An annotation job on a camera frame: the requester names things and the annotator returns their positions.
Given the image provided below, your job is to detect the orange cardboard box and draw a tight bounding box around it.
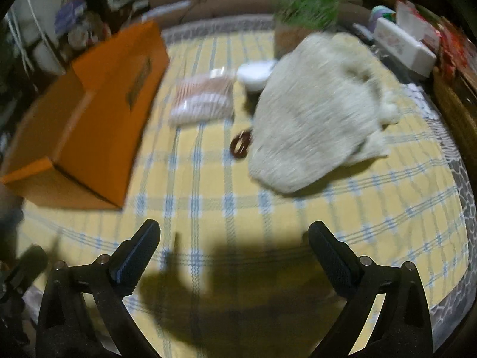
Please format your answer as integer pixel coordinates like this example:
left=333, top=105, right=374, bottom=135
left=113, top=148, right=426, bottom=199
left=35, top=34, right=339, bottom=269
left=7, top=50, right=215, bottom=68
left=0, top=20, right=171, bottom=210

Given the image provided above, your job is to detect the white tissue box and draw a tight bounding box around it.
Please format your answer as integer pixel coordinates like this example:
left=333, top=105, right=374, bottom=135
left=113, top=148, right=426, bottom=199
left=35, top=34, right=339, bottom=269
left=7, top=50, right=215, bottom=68
left=374, top=18, right=437, bottom=79

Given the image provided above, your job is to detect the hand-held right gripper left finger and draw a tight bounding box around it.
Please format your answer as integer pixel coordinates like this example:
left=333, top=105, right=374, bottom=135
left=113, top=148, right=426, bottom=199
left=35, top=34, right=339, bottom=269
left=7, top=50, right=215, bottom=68
left=36, top=219, right=162, bottom=358

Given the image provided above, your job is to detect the red printed packet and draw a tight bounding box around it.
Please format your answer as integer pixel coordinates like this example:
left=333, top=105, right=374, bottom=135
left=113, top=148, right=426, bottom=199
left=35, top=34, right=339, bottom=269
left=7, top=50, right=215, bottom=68
left=438, top=18, right=477, bottom=83

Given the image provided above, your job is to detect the white knitted cloth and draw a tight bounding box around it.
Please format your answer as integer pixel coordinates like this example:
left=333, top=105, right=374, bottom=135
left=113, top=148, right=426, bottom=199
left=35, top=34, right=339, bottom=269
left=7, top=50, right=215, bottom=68
left=247, top=32, right=401, bottom=195

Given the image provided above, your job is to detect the black box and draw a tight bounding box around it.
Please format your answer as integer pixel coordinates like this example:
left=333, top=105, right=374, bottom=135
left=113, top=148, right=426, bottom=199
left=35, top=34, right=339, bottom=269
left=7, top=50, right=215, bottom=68
left=87, top=0, right=113, bottom=20

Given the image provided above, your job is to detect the round tin can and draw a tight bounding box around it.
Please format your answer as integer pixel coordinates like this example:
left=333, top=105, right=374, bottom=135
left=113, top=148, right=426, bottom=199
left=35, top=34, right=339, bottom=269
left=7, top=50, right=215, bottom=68
left=68, top=25, right=95, bottom=50

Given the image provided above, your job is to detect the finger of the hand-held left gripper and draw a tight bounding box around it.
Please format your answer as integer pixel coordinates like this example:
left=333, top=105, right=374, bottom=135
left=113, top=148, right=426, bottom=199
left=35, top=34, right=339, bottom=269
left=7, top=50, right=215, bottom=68
left=5, top=245, right=50, bottom=295

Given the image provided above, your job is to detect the white plastic bag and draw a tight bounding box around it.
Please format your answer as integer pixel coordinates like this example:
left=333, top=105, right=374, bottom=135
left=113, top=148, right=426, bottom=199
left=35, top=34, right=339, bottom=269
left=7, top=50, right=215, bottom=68
left=395, top=1, right=442, bottom=45

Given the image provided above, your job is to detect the yellow checked tablecloth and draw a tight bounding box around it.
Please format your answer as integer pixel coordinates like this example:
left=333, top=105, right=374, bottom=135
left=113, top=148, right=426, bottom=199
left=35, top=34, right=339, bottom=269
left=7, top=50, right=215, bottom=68
left=15, top=22, right=470, bottom=358

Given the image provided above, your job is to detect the blue white carton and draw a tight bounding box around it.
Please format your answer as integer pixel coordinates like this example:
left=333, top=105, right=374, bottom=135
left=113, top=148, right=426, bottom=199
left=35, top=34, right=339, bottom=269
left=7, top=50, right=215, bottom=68
left=55, top=0, right=87, bottom=31

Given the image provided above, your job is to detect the black jar white lid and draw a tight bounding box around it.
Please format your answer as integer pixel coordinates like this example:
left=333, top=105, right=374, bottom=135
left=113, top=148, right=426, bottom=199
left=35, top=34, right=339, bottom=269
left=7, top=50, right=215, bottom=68
left=236, top=60, right=278, bottom=95

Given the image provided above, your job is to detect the green lidded clear jar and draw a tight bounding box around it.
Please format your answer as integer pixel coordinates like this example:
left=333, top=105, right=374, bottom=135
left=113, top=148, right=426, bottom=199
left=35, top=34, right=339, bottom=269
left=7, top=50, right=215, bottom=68
left=268, top=0, right=341, bottom=58

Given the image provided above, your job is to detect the purple bottle teal cap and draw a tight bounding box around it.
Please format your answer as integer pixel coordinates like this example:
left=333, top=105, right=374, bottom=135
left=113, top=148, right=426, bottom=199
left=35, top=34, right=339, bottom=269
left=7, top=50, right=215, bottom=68
left=368, top=5, right=396, bottom=27

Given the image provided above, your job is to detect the clear plastic packet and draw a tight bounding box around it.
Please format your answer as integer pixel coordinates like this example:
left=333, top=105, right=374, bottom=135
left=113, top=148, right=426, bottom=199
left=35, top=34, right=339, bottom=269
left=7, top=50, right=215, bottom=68
left=168, top=68, right=236, bottom=125

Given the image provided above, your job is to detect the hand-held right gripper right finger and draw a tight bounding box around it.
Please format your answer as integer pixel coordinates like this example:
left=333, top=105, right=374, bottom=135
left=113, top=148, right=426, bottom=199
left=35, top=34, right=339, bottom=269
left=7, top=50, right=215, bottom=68
left=308, top=221, right=433, bottom=358

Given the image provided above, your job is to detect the white paper sheet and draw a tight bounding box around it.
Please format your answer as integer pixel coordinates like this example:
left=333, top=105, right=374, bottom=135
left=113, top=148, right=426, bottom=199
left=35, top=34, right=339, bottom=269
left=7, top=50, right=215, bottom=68
left=142, top=2, right=191, bottom=22

